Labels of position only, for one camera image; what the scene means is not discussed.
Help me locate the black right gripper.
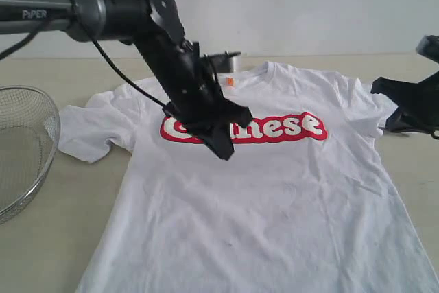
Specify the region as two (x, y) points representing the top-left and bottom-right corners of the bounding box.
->
(370, 72), (438, 134)

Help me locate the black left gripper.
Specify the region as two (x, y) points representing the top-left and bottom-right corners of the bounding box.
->
(163, 62), (253, 161)

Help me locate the white t-shirt red print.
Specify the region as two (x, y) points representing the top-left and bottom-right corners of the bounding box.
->
(59, 62), (438, 292)

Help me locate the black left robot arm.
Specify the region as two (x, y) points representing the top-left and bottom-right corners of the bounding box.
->
(1, 0), (252, 160)

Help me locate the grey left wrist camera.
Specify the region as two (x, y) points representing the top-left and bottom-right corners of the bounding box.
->
(206, 51), (241, 73)

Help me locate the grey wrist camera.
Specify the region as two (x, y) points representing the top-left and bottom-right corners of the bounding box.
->
(416, 35), (439, 63)
(206, 51), (241, 73)

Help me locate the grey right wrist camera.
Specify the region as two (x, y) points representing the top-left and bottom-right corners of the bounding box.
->
(416, 35), (439, 63)

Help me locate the metal wire mesh basket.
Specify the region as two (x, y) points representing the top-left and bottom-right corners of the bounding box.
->
(1, 85), (60, 224)

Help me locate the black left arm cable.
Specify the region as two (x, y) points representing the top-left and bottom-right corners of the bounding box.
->
(0, 0), (220, 108)

